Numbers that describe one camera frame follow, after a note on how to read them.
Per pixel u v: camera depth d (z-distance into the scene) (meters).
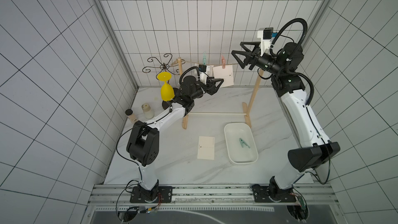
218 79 0.74
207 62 0.72
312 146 0.43
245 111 1.04
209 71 0.70
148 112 0.96
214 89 0.72
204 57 1.03
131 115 0.94
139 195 0.70
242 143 0.90
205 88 0.69
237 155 0.85
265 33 0.50
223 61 0.70
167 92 0.83
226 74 0.76
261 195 0.73
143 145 0.47
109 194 0.75
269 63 0.54
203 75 0.70
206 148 0.88
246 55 0.53
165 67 0.88
